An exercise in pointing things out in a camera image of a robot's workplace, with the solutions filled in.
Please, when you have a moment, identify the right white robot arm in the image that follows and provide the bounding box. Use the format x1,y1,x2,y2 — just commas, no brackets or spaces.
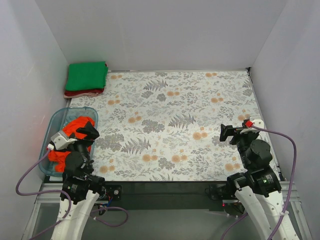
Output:
219,118,299,240

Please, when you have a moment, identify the aluminium frame rail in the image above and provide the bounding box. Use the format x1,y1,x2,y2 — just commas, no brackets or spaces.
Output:
34,181,301,204

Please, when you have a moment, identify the purple cable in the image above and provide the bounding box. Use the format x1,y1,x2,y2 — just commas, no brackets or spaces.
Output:
15,148,129,240
220,126,298,240

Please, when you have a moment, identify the orange t-shirt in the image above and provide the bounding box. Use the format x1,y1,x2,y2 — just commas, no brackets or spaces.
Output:
48,116,95,173

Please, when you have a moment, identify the folded pink t-shirt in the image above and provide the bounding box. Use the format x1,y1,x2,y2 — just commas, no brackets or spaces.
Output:
63,92,99,99

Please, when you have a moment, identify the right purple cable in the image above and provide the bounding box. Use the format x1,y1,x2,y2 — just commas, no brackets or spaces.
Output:
220,126,298,240

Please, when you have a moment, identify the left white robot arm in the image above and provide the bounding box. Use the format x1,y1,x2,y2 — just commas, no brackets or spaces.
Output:
47,121,107,240

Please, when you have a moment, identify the folded green t-shirt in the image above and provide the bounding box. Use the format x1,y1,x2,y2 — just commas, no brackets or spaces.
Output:
64,61,109,92

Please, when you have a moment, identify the floral patterned table mat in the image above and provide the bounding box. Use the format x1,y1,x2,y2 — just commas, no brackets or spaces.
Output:
70,71,260,181

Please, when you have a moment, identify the clear teal plastic bin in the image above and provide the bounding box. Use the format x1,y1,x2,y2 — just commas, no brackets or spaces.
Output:
38,106,99,178

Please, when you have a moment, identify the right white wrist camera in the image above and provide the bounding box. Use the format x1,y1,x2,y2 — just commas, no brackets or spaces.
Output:
244,116,265,130

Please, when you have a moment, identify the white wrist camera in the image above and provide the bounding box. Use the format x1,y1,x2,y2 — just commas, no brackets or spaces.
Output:
47,130,78,151
244,116,265,130

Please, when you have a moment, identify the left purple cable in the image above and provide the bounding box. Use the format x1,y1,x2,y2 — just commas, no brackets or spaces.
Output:
15,148,129,240

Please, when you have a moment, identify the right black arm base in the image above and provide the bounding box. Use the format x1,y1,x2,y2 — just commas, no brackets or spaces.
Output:
204,183,236,200

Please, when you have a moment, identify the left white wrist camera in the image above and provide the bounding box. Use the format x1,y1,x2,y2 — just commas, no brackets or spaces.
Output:
47,130,78,151

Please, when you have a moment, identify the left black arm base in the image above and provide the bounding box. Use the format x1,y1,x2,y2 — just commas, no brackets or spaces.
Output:
98,184,123,202

